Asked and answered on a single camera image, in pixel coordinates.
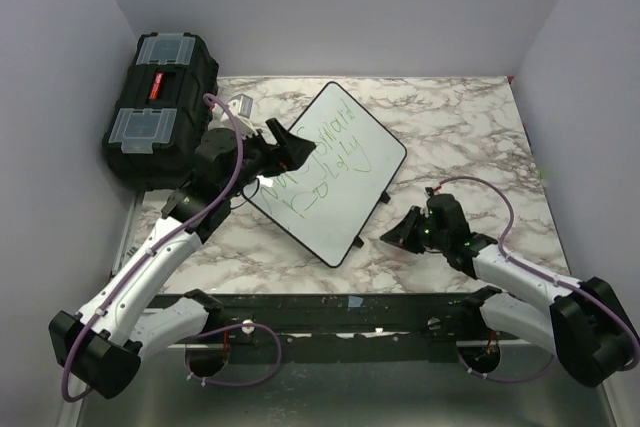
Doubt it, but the blue tape piece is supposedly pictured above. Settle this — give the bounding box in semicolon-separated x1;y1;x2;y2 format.
347;295;364;309

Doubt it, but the white whiteboard black frame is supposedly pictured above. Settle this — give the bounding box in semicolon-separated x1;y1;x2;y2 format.
244;82;407;268

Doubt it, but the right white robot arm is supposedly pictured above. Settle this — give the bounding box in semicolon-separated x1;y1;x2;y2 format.
381;192;639;387

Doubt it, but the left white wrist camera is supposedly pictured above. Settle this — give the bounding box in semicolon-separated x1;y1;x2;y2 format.
227;94;258;139

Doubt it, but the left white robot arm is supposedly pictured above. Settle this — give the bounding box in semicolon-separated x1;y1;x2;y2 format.
48;118;316;402

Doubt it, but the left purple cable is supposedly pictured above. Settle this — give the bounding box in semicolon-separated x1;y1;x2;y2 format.
59;93;284;403

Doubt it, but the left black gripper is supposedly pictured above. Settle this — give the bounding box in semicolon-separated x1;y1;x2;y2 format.
224;118;315;199

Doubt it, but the black mounting rail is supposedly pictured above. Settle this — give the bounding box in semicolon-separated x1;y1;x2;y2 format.
149;291;521;363

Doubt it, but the aluminium frame rail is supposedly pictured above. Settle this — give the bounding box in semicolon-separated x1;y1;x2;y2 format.
54;186;621;427

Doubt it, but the black plastic toolbox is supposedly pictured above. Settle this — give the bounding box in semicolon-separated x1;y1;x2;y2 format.
102;32;219;192

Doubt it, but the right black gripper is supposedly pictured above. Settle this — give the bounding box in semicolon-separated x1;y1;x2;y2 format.
382;205;449;254

